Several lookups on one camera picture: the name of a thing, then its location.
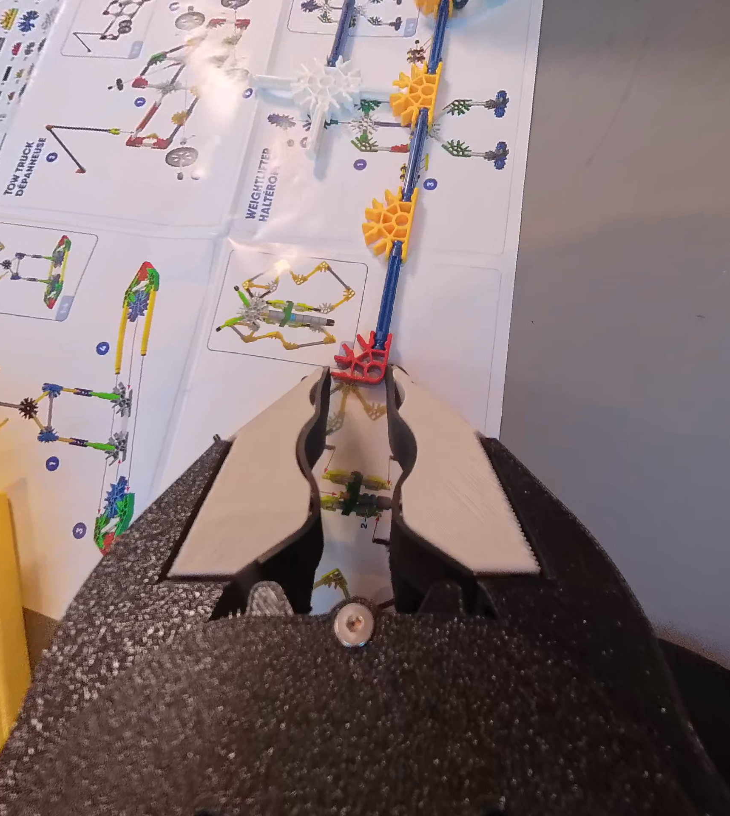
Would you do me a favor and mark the white snowflake connector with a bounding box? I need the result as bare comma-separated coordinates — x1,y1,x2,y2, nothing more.
290,59,362,119

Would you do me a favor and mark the dark cloth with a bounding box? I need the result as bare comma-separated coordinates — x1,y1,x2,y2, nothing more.
658,637,730,816

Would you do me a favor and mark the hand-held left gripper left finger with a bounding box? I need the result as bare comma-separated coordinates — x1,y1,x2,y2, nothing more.
164,366,332,616

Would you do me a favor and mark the white printed instruction sheet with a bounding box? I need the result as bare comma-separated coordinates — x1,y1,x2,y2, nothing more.
0,0,544,622

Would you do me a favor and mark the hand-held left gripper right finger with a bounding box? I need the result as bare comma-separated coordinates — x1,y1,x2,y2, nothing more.
384,366,541,614

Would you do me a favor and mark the blue plastic rod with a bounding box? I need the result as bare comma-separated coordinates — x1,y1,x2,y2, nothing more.
329,0,357,68
374,245,405,346
425,0,454,72
400,115,433,200

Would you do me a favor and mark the red corner connector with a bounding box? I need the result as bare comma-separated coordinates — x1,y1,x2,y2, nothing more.
329,331,394,384

